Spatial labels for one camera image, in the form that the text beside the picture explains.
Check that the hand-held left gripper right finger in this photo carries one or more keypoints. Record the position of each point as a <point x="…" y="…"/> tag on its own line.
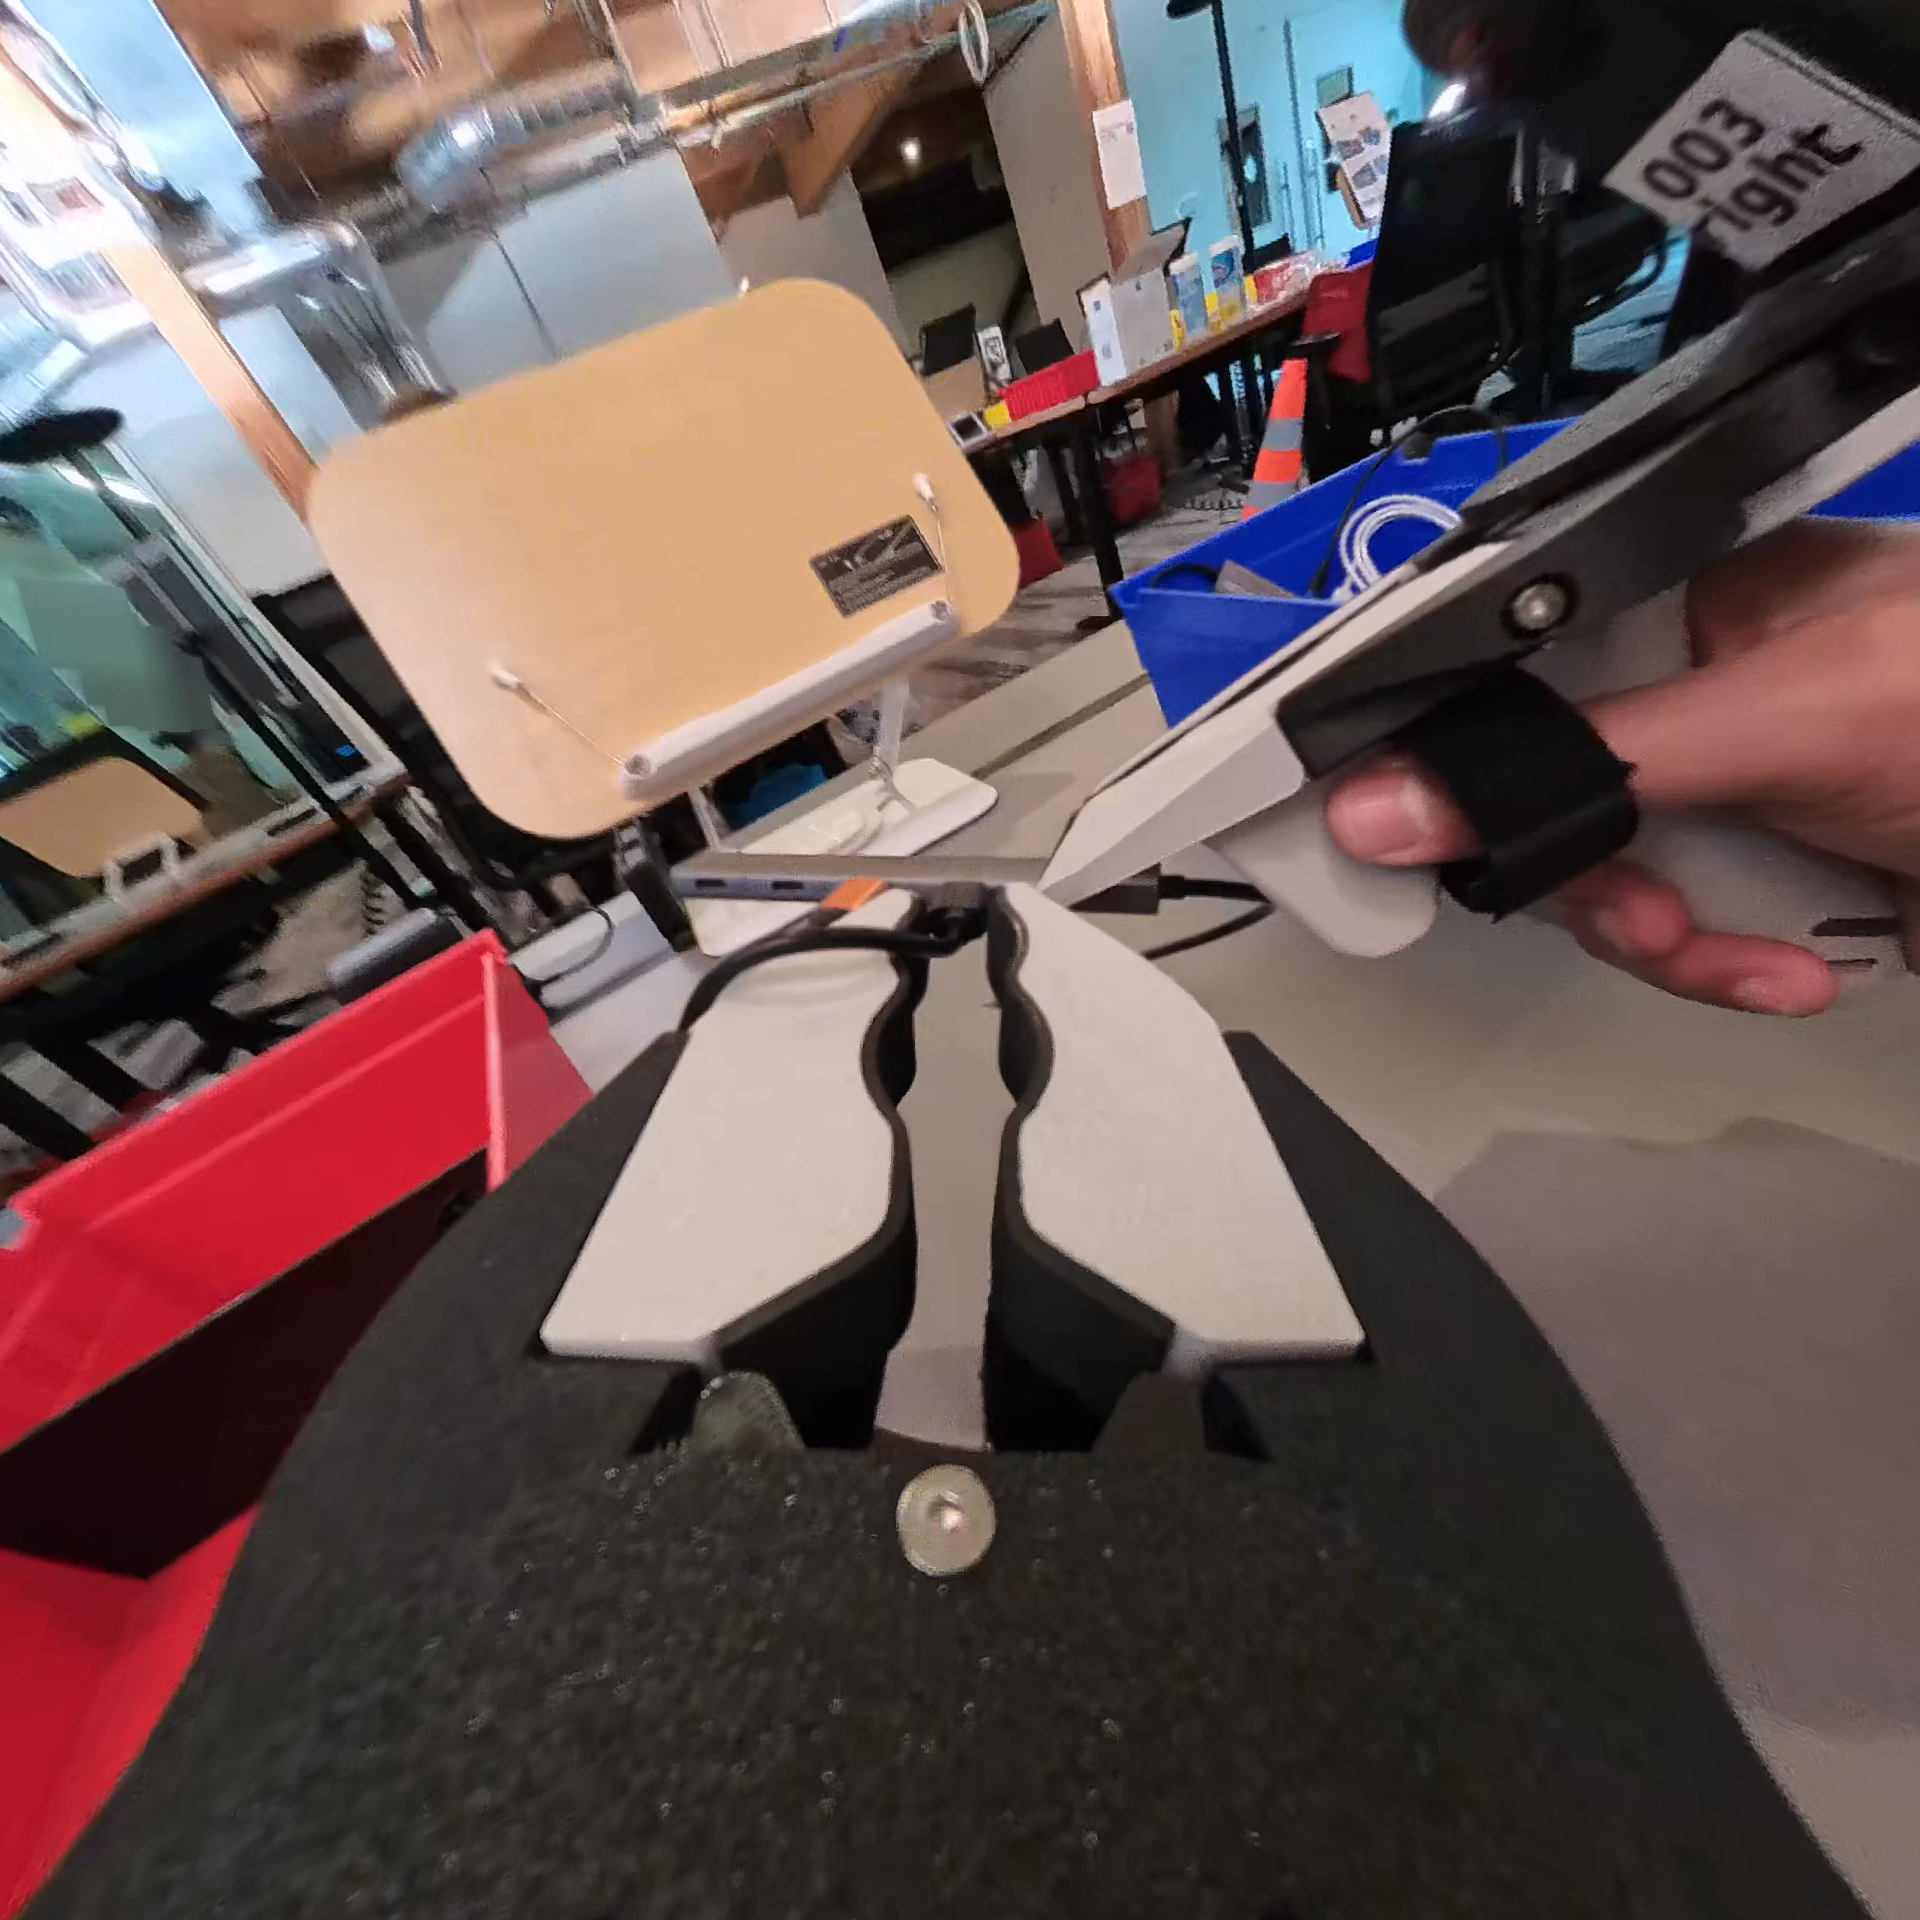
<point x="1172" y="1201"/>

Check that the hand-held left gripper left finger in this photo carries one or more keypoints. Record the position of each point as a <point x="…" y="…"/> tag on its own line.
<point x="721" y="1201"/>

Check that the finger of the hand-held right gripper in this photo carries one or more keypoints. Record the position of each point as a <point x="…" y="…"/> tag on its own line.
<point x="1186" y="795"/>

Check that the blue plastic bin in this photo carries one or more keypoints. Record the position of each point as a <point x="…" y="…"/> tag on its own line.
<point x="1202" y="644"/>

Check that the red plastic bin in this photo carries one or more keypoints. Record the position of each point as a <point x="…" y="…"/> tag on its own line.
<point x="225" y="1201"/>

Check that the grey desk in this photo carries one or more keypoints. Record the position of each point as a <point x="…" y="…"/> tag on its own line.
<point x="1651" y="1276"/>

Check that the person's right hand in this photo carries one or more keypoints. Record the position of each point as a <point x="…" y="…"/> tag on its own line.
<point x="1799" y="705"/>

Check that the black office chair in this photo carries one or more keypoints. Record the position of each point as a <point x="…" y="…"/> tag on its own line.
<point x="1426" y="300"/>

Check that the black box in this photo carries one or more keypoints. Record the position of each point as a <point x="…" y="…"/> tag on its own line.
<point x="652" y="902"/>

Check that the orange traffic cone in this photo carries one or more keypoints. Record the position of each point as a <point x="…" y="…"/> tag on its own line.
<point x="1277" y="451"/>

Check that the wooden background table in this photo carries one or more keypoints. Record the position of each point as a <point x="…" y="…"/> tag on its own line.
<point x="1119" y="394"/>

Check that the wooden book stand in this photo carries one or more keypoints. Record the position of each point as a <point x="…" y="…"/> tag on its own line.
<point x="629" y="524"/>

